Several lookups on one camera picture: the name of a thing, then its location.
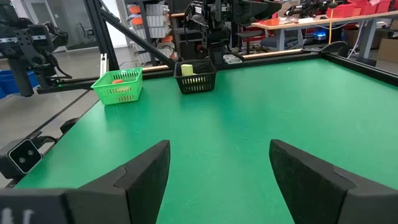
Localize black plastic basket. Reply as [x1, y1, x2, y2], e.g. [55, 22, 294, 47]
[173, 58, 218, 95]

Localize light green foam block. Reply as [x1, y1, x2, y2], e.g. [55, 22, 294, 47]
[180, 63, 195, 77]

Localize blue storage bin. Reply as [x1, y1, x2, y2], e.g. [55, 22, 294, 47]
[0, 70, 40, 100]

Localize black table edge rail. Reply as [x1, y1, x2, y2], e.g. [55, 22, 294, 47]
[36, 52, 324, 95]
[322, 52, 398, 87]

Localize green plastic basket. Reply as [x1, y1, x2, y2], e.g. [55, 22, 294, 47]
[90, 67, 144, 106]

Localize yellow hanging rope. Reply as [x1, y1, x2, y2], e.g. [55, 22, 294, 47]
[328, 0, 333, 37]

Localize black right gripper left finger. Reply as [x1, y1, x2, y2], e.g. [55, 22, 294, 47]
[65, 139, 171, 224]

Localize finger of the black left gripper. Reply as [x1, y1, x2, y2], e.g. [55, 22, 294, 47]
[248, 0, 282, 20]

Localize black diagonal frame brace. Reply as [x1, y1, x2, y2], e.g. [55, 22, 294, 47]
[99, 8, 177, 70]

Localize dark office chair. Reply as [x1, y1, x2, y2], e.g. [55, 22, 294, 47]
[236, 29, 265, 55]

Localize wooden top desk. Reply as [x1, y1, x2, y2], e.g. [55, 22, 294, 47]
[251, 11, 398, 63]

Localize black depth camera cable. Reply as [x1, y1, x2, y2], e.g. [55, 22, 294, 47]
[29, 130, 58, 147]

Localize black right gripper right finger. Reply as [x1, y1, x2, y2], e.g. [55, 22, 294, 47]
[269, 139, 398, 224]

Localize black aluminium frame post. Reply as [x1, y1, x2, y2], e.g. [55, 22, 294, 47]
[83, 0, 121, 72]

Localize red storage bin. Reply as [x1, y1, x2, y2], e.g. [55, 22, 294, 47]
[326, 2, 363, 19]
[348, 0, 392, 15]

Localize shelf with grey orange bins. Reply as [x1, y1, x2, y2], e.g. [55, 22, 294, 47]
[126, 0, 175, 65]

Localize brown cardboard box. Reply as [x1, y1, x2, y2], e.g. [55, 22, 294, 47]
[376, 37, 398, 65]

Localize black rounded clamp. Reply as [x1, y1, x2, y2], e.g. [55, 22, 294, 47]
[60, 117, 81, 134]
[320, 40, 350, 58]

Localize white metal bracket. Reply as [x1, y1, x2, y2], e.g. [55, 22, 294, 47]
[223, 54, 243, 65]

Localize small black depth camera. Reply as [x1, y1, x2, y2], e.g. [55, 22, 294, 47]
[0, 138, 43, 180]

